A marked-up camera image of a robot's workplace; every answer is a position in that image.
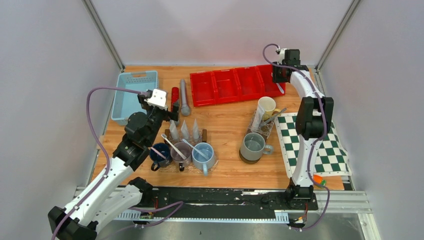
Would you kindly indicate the brown oval wooden tray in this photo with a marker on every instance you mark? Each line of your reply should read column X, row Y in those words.
column 254, row 143

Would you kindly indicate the cream yellow mug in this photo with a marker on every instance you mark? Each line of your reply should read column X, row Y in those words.
column 266, row 108

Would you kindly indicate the grey toothpaste tube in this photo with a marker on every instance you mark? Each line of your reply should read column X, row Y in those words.
column 185, row 131

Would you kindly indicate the dark blue mug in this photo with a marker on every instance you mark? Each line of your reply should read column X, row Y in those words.
column 162, row 164

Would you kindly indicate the left aluminium frame post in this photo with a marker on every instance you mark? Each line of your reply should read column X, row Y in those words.
column 93, row 13

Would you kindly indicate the orange green tape roll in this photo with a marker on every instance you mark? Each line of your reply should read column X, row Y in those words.
column 320, row 180

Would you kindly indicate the red bin with clear sheet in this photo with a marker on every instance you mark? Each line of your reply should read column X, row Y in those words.
column 227, row 86

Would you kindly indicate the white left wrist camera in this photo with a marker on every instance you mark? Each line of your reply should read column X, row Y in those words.
column 158, row 99

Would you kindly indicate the light blue mug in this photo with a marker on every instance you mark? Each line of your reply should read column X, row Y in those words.
column 200, row 163

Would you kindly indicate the light blue plastic basket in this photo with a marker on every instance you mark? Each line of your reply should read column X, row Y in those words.
column 126, row 103

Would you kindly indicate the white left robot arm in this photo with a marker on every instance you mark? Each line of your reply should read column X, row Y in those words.
column 85, row 216

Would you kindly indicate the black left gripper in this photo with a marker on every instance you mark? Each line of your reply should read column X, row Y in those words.
column 172, row 115

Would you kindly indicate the silver microphone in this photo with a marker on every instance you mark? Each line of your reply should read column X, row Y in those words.
column 185, row 108

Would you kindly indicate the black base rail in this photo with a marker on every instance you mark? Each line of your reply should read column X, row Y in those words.
column 221, row 203

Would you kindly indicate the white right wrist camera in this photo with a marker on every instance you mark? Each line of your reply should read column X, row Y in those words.
column 281, row 55

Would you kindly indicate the red glitter microphone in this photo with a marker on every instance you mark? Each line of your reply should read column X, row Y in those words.
column 175, row 99

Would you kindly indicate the clear textured plastic sheet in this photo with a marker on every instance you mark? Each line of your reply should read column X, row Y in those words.
column 264, row 129

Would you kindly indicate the aluminium corner frame post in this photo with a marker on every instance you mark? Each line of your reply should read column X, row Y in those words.
column 352, row 8

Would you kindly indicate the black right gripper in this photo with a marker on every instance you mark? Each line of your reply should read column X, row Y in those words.
column 276, row 78

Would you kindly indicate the white toothbrush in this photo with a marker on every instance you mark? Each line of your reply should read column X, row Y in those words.
column 173, row 146

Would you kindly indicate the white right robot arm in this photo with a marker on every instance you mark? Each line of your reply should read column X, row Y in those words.
column 312, row 123

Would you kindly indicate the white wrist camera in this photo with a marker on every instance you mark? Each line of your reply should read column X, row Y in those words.
column 281, row 55
column 158, row 99

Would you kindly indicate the green white chessboard mat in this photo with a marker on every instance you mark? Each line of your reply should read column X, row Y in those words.
column 332, row 159

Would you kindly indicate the grey green mug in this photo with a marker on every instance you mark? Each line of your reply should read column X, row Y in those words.
column 253, row 147

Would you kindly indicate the light blue toothbrush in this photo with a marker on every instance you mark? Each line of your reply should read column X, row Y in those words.
column 281, row 89
column 193, row 147

